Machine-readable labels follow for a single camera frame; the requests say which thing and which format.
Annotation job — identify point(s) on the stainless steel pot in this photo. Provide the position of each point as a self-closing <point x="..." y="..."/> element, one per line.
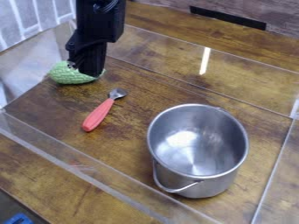
<point x="199" y="145"/>

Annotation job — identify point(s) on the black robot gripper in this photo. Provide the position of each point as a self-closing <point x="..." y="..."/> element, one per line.
<point x="100" y="26"/>

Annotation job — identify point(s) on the pink handled metal spoon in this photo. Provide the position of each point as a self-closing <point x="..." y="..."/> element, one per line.
<point x="98" y="115"/>

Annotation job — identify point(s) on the blue object at corner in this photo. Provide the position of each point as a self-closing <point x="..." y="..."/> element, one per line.
<point x="20" y="218"/>

